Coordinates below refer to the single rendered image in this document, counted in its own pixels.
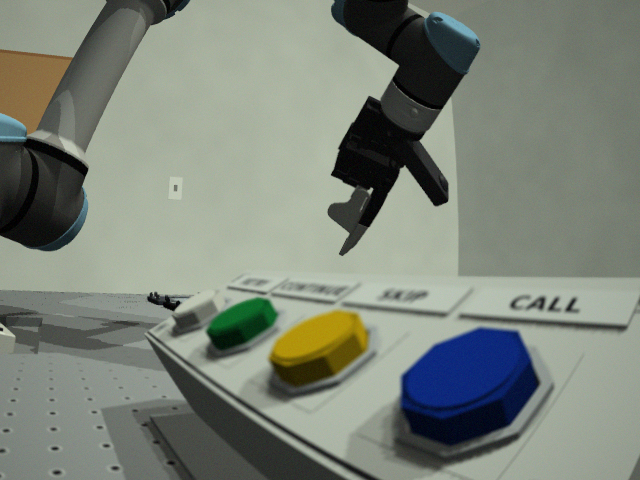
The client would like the grey operator button panel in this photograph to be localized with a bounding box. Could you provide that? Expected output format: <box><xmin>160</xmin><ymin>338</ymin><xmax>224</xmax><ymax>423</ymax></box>
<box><xmin>145</xmin><ymin>269</ymin><xmax>640</xmax><ymax>480</ymax></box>

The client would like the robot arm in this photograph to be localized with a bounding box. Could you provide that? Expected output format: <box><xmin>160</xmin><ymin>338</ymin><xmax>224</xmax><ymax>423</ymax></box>
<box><xmin>0</xmin><ymin>0</ymin><xmax>480</xmax><ymax>251</ymax></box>

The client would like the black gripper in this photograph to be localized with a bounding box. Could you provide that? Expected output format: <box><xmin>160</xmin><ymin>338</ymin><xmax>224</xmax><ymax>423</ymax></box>
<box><xmin>328</xmin><ymin>96</ymin><xmax>426</xmax><ymax>256</ymax></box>

